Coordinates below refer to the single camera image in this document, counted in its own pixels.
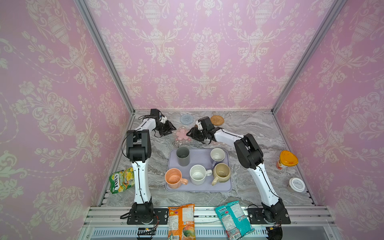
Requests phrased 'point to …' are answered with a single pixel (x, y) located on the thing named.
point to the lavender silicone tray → (199, 156)
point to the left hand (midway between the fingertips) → (174, 129)
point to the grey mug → (183, 154)
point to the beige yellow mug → (221, 173)
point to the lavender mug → (217, 154)
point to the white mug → (198, 173)
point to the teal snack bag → (234, 220)
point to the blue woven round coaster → (186, 119)
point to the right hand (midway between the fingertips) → (189, 135)
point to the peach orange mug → (173, 178)
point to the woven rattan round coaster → (217, 120)
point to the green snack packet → (122, 180)
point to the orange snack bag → (181, 222)
